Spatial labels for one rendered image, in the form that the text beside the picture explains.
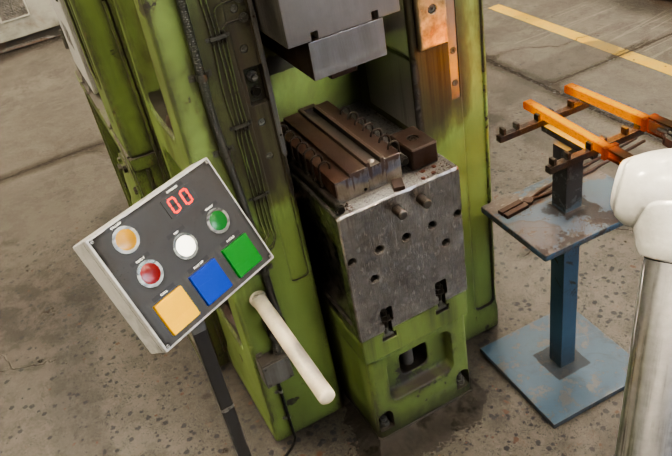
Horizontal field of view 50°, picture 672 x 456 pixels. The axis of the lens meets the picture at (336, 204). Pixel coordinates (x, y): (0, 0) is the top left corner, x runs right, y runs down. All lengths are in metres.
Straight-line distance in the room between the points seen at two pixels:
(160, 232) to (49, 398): 1.59
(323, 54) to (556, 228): 0.86
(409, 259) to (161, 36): 0.90
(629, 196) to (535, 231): 0.93
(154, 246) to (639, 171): 0.94
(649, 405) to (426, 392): 1.27
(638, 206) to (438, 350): 1.33
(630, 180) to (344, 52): 0.78
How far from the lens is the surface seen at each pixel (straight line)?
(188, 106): 1.75
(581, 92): 2.17
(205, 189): 1.60
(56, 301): 3.49
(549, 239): 2.08
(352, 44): 1.72
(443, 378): 2.43
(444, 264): 2.11
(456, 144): 2.20
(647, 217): 1.19
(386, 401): 2.34
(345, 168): 1.87
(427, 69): 2.04
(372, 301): 2.03
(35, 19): 6.94
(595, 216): 2.17
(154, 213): 1.54
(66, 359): 3.16
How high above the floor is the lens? 1.96
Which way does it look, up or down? 34 degrees down
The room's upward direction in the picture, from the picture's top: 11 degrees counter-clockwise
